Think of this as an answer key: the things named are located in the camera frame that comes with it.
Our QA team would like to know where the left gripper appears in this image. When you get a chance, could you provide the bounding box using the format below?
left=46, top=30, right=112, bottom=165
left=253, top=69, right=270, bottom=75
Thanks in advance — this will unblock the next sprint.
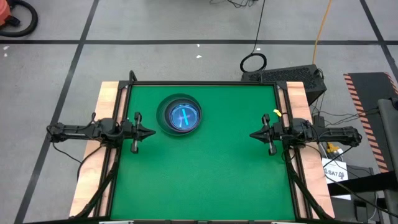
left=121, top=113, right=157, bottom=154

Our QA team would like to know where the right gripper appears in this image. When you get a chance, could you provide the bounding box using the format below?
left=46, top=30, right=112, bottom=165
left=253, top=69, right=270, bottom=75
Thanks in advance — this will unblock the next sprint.
left=249, top=114, right=284, bottom=156

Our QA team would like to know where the dark grey plastic plate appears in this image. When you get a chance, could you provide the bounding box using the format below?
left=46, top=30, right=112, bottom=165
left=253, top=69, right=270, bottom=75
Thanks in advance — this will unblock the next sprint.
left=162, top=96, right=201, bottom=134

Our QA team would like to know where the large green plastic plate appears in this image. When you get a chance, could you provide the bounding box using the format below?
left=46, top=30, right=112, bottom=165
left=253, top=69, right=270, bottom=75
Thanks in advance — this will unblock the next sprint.
left=156, top=93, right=203, bottom=136

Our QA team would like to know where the black power adapter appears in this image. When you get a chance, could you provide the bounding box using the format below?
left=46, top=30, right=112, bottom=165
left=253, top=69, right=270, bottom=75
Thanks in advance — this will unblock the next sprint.
left=313, top=114, right=326, bottom=128

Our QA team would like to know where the green table mat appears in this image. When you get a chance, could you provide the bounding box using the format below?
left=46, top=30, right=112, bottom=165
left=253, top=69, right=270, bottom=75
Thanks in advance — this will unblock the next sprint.
left=110, top=84, right=296, bottom=221

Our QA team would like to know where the black computer case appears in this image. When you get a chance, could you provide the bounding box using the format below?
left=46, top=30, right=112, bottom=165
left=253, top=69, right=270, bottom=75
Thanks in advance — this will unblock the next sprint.
left=241, top=64, right=328, bottom=106

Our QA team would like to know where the white paper label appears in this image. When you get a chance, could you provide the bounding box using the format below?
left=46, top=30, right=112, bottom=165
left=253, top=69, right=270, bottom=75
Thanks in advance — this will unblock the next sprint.
left=322, top=157, right=349, bottom=184

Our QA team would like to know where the black metal stand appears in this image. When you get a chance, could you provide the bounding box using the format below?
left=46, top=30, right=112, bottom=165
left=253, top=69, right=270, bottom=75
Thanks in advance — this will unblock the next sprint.
left=326, top=166, right=398, bottom=224

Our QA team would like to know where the black ramp with striped edges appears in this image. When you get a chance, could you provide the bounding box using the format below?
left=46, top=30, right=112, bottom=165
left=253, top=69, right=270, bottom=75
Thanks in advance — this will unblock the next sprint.
left=343, top=72, right=398, bottom=174

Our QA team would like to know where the orange vacuum cleaner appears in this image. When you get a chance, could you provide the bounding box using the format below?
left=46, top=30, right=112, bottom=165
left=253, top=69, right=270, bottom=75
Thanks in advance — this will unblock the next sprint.
left=0, top=0, right=12, bottom=27

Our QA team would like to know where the black hanging cable with coil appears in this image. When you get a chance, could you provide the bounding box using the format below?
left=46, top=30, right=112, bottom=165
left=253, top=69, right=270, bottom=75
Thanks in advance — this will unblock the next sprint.
left=239, top=0, right=268, bottom=74

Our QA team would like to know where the black table frame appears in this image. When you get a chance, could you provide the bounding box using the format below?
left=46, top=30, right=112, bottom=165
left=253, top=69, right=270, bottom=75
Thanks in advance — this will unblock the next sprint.
left=74, top=70, right=335, bottom=224

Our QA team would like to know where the yellow hanging cable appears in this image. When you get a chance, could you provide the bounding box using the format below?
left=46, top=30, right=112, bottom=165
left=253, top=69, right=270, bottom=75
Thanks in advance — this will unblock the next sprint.
left=312, top=0, right=333, bottom=65

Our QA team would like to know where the black vacuum hose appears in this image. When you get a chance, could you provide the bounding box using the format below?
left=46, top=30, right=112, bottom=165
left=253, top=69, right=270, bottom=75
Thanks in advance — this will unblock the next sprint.
left=0, top=0, right=39, bottom=38

